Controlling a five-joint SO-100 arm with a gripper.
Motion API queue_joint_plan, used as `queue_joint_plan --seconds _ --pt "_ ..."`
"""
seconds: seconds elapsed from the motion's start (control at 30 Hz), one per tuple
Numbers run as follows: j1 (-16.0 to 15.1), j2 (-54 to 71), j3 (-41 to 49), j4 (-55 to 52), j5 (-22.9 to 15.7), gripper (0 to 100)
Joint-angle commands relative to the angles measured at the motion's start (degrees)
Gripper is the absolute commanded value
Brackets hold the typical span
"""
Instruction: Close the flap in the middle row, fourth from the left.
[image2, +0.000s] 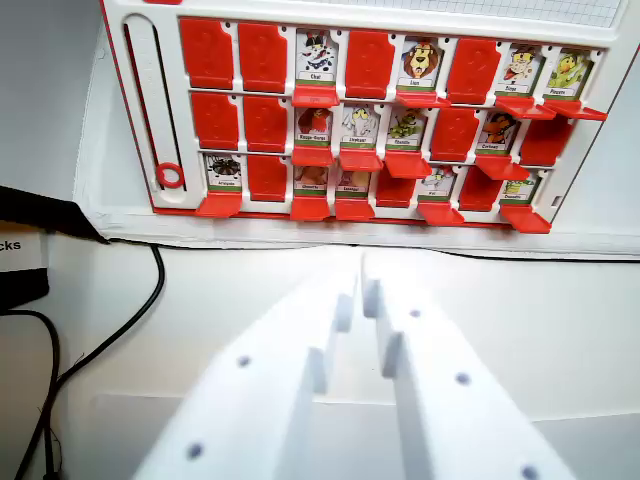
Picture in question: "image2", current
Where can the red board flap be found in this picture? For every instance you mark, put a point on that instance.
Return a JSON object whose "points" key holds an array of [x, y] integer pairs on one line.
{"points": [[361, 161]]}

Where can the black box with white label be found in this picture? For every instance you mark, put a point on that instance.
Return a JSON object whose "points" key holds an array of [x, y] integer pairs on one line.
{"points": [[30, 210]]}

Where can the red and white game board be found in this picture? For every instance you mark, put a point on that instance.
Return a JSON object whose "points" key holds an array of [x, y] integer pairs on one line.
{"points": [[320, 100]]}

